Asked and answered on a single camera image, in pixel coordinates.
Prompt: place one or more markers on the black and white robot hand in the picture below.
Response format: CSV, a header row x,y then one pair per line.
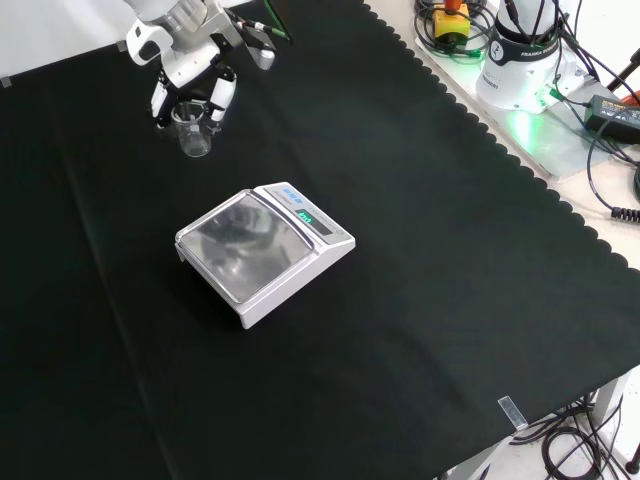
x,y
182,70

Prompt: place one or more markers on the small clear glass beaker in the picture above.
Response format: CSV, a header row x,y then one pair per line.
x,y
192,135

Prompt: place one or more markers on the white electronic balance steel pan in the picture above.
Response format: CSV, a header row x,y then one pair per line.
x,y
250,250

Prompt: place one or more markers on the yellow stop button box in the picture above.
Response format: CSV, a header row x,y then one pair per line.
x,y
450,22

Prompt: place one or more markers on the black bench cloth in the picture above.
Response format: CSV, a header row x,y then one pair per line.
x,y
350,350

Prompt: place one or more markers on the black power adapter brick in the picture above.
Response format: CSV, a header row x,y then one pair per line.
x,y
610,112

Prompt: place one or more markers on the black tripod leg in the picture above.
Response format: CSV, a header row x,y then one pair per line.
x,y
624,70

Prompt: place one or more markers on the clear tape strip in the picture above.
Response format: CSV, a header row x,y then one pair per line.
x,y
512,412

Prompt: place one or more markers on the white table leg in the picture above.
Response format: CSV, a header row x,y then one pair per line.
x,y
612,400

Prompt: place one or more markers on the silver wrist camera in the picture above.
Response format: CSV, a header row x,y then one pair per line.
x,y
262,52

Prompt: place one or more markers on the grey metal base plate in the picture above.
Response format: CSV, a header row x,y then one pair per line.
x,y
555,145

